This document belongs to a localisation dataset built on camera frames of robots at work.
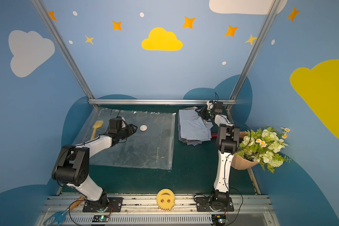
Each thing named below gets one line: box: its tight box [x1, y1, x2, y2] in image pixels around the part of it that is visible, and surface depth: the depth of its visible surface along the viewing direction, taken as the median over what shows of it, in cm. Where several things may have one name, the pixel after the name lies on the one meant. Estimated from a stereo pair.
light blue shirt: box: [178, 108, 214, 141], surface depth 103 cm
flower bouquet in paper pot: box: [231, 126, 292, 174], surface depth 67 cm
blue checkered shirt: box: [178, 136, 211, 147], surface depth 100 cm
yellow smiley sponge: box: [156, 188, 176, 211], surface depth 75 cm
